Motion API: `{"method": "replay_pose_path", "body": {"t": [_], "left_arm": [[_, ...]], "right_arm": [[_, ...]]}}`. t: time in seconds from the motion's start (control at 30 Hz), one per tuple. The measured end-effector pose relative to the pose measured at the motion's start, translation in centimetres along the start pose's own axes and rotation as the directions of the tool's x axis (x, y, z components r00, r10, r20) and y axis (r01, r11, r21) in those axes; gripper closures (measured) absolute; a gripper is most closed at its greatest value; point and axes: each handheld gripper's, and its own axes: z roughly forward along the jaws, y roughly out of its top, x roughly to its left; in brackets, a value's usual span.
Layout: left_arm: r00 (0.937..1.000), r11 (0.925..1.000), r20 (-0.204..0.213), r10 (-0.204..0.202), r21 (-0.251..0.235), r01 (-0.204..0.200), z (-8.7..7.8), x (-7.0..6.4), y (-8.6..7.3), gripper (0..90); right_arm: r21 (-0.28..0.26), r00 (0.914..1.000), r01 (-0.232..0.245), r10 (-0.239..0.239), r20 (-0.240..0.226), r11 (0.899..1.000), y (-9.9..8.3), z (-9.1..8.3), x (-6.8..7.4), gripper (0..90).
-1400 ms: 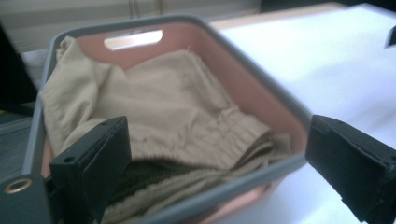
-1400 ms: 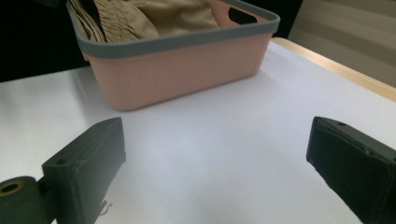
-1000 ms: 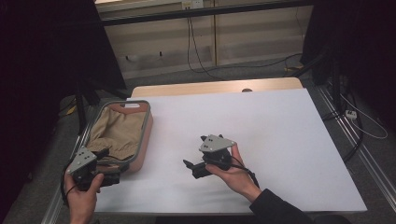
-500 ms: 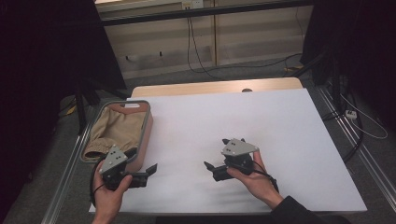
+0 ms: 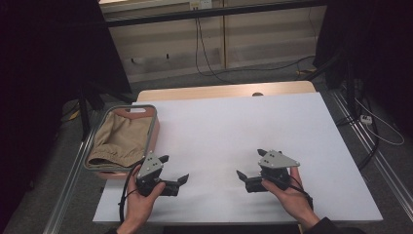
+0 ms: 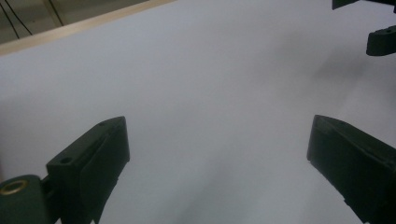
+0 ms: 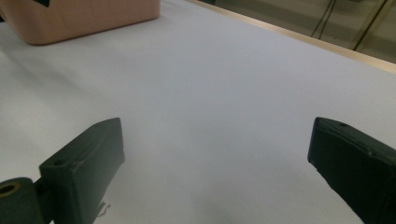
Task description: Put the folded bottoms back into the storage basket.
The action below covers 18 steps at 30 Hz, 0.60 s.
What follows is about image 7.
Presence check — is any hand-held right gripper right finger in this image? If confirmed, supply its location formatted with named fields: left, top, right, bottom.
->
left=306, top=116, right=396, bottom=224

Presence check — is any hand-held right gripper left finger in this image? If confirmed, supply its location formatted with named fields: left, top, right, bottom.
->
left=38, top=117, right=126, bottom=224

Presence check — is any thin dark cable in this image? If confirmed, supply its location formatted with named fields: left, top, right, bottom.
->
left=353, top=0, right=390, bottom=51

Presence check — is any black cable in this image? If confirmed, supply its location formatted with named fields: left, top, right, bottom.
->
left=318, top=0, right=338, bottom=40
left=310, top=0, right=332, bottom=37

